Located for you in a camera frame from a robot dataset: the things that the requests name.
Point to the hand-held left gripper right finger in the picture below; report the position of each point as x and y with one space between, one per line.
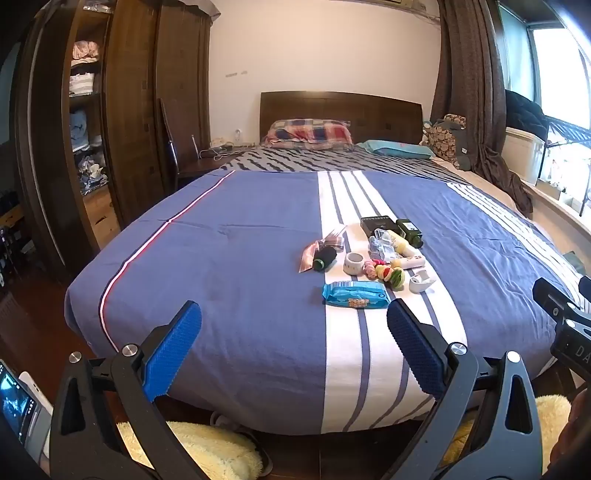
415 346

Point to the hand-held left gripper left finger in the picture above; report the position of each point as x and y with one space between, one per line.
175 341

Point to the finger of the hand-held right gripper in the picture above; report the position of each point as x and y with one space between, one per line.
554 300

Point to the colourful toy vegetables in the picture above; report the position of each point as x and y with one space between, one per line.
388 274

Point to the blue wet wipes packet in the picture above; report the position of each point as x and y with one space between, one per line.
355 295

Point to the small white cup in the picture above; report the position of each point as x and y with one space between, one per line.
354 264

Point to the black spool with green end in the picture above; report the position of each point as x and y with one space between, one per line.
324 257

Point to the pink foil wrapper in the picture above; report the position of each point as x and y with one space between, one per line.
308 257

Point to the fluffy yellow rug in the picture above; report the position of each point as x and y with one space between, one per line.
551 415
203 450

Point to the pale yellow bottle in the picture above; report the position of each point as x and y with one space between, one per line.
405 247

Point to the blue striped blanket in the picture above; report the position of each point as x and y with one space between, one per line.
231 258

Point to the clear plastic package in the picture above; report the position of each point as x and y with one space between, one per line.
381 247

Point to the dark green bottle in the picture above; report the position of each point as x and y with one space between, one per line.
411 233

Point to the black box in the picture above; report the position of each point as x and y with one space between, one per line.
376 224

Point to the white storage box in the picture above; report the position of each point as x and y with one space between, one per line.
521 152

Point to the black metal rack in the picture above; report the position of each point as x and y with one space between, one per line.
568 131

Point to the smartphone with lit screen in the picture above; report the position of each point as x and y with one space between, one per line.
16 406

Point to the dark wooden nightstand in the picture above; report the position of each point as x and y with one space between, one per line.
203 168

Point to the black jacket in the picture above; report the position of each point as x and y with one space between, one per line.
524 113

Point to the folded dark chair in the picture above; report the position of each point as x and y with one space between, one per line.
170 147

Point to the patterned bag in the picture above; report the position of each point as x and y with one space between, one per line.
445 138

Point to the teal pillow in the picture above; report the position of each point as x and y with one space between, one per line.
397 148

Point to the zebra patterned sheet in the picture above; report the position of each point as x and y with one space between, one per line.
323 159

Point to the brown curtain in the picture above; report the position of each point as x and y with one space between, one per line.
471 92

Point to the dark wooden wardrobe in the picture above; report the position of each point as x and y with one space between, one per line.
138 115

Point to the light blue folded clothes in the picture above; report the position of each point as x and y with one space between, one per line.
83 129

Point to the dark wooden headboard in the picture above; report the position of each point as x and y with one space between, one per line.
369 113

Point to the plaid pillow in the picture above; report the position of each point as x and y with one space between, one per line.
309 131

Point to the grey striped folded clothes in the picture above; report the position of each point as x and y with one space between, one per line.
82 85

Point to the pink folded clothes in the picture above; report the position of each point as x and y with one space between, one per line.
85 50

